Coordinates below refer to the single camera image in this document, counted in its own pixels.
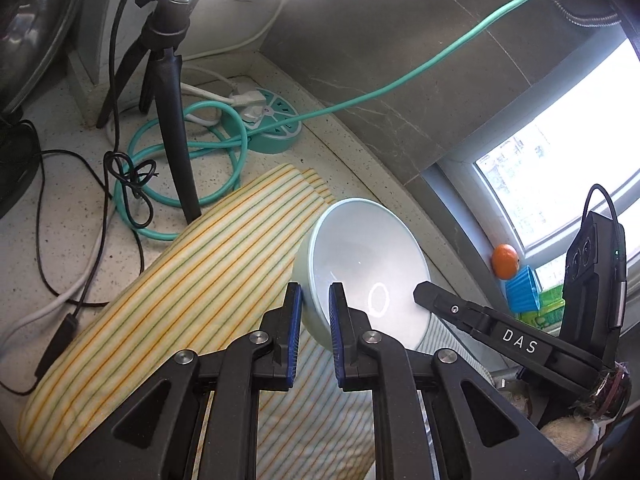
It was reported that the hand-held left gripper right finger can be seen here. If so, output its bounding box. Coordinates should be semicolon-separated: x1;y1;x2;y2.
327;282;578;480

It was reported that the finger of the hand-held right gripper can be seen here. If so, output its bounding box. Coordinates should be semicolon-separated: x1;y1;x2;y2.
412;281;606;401

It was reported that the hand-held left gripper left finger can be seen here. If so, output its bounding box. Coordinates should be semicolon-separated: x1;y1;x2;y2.
52;282;305;480

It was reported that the mint ceramic bowl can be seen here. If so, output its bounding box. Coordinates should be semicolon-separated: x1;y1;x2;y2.
292;198;433;356

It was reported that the person's right hand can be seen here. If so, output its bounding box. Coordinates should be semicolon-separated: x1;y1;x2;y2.
541;416;603;467

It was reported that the green dish soap bottle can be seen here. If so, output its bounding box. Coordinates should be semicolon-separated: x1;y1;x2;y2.
517;285;566;331

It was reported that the blue ribbed cup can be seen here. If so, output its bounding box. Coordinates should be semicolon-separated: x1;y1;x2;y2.
505;265;543;313

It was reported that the orange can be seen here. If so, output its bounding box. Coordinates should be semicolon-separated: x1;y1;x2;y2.
491;243;521;281

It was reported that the yellow striped cloth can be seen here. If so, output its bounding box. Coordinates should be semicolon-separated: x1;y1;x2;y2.
19;165;496;480

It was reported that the window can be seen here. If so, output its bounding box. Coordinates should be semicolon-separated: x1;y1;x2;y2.
422;35;640;286

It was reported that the teal round power strip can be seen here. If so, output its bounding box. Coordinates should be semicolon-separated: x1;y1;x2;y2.
220;87;303;155

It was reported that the black tripod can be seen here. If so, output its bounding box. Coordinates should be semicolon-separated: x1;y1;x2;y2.
95;0;218;223

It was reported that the black round base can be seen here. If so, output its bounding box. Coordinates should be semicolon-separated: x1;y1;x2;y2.
0;110;41;221

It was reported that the steel pot lid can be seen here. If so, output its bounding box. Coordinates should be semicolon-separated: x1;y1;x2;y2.
0;0;83;111

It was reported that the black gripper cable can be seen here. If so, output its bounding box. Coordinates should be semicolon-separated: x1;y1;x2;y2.
582;184;623;226

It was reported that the teal power cable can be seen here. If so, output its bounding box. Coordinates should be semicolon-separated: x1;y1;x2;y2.
114;0;566;241

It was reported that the black inline cable controller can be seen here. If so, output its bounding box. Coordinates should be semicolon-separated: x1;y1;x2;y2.
34;312;79;378

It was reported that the white plug with cable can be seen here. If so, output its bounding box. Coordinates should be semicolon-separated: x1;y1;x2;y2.
107;0;281;128

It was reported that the white cable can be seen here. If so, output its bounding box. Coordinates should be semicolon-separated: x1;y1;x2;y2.
0;275;96;356

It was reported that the metal flexible hose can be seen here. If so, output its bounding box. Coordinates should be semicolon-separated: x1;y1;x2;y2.
540;0;623;26

